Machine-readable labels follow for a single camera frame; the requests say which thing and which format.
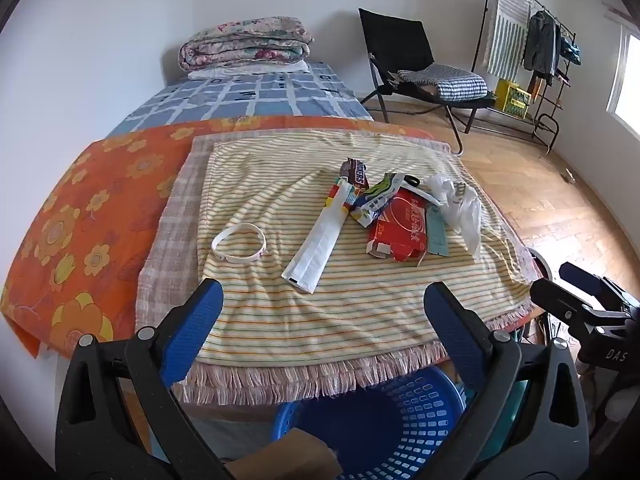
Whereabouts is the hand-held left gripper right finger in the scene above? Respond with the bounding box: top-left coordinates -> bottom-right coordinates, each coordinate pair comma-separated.
424,281 -> 592,480

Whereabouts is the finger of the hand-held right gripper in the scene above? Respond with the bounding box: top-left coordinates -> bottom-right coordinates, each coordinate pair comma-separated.
559,261 -> 640,313
530,279 -> 632,333

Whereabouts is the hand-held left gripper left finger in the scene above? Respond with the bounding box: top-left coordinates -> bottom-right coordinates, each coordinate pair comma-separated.
57,277 -> 226,480

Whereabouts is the white plastic ring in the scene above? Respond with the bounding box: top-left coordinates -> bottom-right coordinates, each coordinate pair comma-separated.
211,222 -> 266,264

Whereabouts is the red snack bag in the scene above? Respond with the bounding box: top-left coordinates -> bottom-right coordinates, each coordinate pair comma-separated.
366,187 -> 433,263

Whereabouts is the white plastic bag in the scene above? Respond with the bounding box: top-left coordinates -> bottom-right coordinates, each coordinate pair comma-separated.
425,172 -> 483,261

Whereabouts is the blue plastic laundry basket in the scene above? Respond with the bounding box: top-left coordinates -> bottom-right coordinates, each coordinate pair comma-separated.
272,365 -> 468,480

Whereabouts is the long white paper bag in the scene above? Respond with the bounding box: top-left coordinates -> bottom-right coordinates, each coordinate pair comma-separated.
281,177 -> 358,294

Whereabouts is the green white snack wrapper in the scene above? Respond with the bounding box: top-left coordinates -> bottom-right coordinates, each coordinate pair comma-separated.
350,172 -> 411,226

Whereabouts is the yellow striped cloth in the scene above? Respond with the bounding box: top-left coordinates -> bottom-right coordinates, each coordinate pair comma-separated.
192,132 -> 538,366

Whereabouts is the plaid fringed cloth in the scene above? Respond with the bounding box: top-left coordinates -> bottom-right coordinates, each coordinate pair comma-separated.
134,130 -> 541,406

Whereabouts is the teal paper tag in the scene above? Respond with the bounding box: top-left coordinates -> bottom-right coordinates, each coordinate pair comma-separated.
425,205 -> 448,257

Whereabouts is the orange floral blanket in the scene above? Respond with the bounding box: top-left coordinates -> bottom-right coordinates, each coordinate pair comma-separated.
0,115 -> 436,361

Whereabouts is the brown cardboard piece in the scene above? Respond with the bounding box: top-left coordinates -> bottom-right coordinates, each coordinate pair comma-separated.
225,427 -> 343,480

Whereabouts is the black clothes rack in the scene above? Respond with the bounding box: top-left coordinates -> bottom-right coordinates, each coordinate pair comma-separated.
472,0 -> 583,153

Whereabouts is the brown candy wrapper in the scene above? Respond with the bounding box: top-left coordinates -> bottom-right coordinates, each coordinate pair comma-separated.
339,157 -> 371,188

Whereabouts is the yellow plastic crate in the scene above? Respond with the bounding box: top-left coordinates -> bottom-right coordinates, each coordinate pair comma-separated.
495,78 -> 533,117

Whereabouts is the window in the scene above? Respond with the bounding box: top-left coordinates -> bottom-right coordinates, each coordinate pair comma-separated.
605,25 -> 640,136

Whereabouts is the blue hanging garment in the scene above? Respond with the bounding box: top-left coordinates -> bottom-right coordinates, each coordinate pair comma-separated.
559,35 -> 583,66

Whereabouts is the blue checked bed sheet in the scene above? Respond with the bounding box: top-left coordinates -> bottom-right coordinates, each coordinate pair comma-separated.
107,60 -> 373,138

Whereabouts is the checkered folded cloth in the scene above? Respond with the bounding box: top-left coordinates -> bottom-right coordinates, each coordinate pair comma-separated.
397,63 -> 488,101

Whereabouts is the dark hanging jacket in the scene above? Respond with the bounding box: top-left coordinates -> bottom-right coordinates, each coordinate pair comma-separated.
522,10 -> 561,86

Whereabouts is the white folded cloth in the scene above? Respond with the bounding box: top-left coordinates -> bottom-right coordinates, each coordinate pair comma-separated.
187,59 -> 308,81

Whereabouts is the green striped towel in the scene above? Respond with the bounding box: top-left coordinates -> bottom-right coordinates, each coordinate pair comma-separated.
482,0 -> 532,78

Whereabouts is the folded floral quilt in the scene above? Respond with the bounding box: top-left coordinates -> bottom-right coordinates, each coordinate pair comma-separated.
179,16 -> 315,72

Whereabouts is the black folding chair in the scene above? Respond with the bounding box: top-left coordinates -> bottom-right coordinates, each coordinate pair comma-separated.
358,7 -> 497,156

